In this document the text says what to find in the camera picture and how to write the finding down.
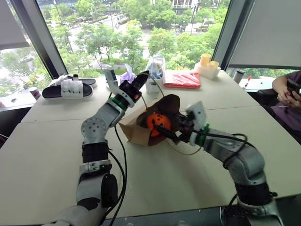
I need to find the grey roller blind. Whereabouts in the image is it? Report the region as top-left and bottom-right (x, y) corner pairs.
(228, 0), (301, 70)
(0, 0), (30, 50)

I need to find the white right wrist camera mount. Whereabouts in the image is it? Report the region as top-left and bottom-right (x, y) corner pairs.
(185, 100), (207, 132)

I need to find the tall yellow cup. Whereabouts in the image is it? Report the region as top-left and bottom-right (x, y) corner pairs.
(199, 53), (212, 68)

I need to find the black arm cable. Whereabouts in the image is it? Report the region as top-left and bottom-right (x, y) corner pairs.
(100, 91), (129, 226)
(204, 132), (256, 170)

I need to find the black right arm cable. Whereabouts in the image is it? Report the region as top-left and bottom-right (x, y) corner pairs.
(204, 132), (256, 170)

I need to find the purple plastic bag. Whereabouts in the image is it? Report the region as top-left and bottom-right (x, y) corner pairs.
(119, 70), (136, 86)

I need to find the person in purple shirt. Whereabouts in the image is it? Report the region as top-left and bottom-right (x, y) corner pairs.
(268, 70), (301, 138)

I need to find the black smartphone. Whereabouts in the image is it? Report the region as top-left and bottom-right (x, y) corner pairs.
(286, 79), (301, 101)

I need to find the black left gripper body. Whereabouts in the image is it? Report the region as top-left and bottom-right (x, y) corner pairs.
(119, 80), (142, 103)

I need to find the dark window frame post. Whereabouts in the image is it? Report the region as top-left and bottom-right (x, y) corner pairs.
(10, 0), (69, 80)
(211, 0), (256, 71)

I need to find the grey thermos with black lid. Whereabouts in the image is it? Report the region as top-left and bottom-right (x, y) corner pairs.
(232, 69), (246, 85)

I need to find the white plastic container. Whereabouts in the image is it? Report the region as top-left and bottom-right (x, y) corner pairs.
(194, 62), (222, 80)

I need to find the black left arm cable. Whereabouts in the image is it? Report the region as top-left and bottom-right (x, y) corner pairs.
(100, 91), (129, 226)

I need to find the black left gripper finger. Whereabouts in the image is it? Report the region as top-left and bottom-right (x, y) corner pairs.
(133, 70), (150, 87)
(135, 73), (151, 91)

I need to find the short yellow cup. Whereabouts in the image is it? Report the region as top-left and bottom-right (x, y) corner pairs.
(207, 61), (220, 72)

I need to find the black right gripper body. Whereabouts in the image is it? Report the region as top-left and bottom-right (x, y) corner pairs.
(174, 113), (196, 143)

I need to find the person's hand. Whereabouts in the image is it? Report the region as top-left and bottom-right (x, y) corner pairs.
(277, 87), (299, 110)

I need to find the red plastic package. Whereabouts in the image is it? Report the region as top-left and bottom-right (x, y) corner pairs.
(163, 72), (202, 89)

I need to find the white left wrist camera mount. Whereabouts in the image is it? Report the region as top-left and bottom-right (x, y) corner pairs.
(104, 65), (136, 108)

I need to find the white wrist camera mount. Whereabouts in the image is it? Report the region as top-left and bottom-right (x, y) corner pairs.
(185, 100), (207, 132)
(104, 65), (136, 108)

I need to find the brown paper bag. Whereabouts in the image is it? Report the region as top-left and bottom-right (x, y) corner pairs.
(119, 74), (203, 156)

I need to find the black and white slipper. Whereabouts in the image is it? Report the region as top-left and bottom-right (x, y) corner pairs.
(41, 76), (94, 99)
(50, 73), (97, 89)

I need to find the clear plastic bag with items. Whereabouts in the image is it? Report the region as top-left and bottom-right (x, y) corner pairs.
(145, 53), (166, 94)

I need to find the orange pumpkin plush toy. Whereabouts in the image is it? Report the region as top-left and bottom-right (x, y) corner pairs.
(146, 113), (172, 137)

